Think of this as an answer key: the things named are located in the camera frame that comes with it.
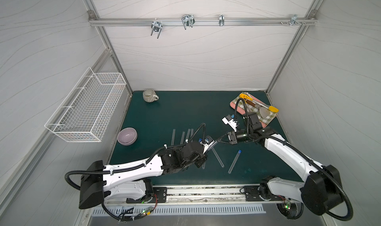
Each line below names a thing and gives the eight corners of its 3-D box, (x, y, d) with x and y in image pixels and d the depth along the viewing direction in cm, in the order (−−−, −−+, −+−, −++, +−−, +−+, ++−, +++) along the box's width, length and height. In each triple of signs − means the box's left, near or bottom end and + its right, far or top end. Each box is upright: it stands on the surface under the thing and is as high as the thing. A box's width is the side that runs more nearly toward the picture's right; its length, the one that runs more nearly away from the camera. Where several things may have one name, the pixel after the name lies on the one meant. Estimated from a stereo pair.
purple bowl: (118, 147, 91) (114, 143, 87) (123, 131, 98) (120, 127, 94) (135, 147, 91) (133, 143, 87) (140, 131, 98) (137, 127, 94)
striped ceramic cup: (148, 105, 113) (145, 99, 107) (142, 97, 118) (140, 91, 113) (159, 100, 116) (157, 94, 111) (153, 92, 122) (151, 86, 116)
